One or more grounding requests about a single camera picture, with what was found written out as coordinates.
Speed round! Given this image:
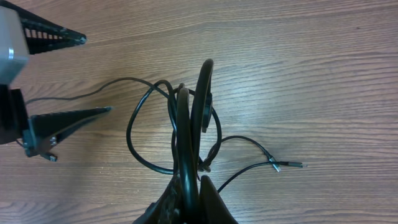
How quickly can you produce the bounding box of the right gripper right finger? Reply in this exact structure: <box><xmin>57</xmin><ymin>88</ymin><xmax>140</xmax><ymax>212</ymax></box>
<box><xmin>200</xmin><ymin>175</ymin><xmax>238</xmax><ymax>224</ymax></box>

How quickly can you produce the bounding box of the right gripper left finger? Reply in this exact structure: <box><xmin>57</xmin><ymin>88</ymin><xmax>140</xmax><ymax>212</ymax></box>
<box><xmin>133</xmin><ymin>175</ymin><xmax>182</xmax><ymax>224</ymax></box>

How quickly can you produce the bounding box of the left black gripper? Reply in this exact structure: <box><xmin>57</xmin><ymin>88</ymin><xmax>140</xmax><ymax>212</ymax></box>
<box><xmin>1</xmin><ymin>0</ymin><xmax>113</xmax><ymax>157</ymax></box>

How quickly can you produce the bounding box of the black usb cable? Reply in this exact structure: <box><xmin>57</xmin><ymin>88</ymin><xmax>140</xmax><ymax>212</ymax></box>
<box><xmin>167</xmin><ymin>58</ymin><xmax>308</xmax><ymax>224</ymax></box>
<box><xmin>26</xmin><ymin>77</ymin><xmax>223</xmax><ymax>175</ymax></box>

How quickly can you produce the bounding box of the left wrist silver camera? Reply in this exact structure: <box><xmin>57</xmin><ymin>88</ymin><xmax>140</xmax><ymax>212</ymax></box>
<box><xmin>0</xmin><ymin>6</ymin><xmax>30</xmax><ymax>85</ymax></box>

